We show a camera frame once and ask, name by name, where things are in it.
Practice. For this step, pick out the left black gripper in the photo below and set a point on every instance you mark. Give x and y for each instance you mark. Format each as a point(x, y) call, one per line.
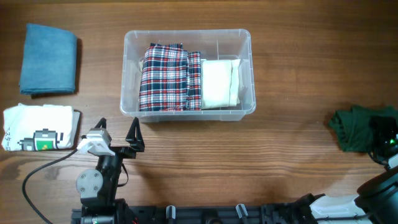
point(136, 143)

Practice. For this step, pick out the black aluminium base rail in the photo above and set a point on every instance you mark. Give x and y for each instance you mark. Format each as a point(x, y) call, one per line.
point(265, 214)

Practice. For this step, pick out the folded blue cloth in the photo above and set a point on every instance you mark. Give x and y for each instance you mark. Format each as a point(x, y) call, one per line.
point(49, 61)

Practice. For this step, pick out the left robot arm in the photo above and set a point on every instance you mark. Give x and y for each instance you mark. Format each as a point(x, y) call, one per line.
point(97, 187)

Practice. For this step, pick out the beige cloth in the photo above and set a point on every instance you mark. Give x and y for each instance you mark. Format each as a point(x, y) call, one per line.
point(220, 83)

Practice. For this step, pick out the red plaid cloth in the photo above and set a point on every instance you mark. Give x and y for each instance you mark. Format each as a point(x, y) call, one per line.
point(171, 79)

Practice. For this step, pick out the folded white printed t-shirt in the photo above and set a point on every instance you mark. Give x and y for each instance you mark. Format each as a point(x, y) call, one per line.
point(39, 128)

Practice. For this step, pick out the clear plastic storage bin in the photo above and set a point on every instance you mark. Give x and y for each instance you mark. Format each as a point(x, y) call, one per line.
point(214, 44)

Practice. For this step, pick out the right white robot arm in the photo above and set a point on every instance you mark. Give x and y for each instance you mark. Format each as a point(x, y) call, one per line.
point(376, 199)

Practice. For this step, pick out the dark green cloth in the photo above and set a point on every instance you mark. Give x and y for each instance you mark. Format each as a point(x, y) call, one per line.
point(352, 126)

